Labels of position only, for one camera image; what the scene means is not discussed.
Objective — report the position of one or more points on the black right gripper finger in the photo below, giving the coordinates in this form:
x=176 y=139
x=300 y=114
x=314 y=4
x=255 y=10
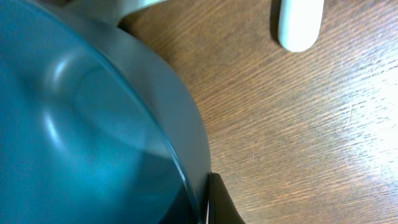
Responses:
x=221 y=206

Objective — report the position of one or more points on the blue bowl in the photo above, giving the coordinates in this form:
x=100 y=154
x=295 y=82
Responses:
x=95 y=126

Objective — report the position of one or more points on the cream fork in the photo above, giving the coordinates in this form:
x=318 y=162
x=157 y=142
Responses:
x=299 y=24

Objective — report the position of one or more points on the cream bowl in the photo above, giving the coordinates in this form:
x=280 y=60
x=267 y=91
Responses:
x=109 y=11

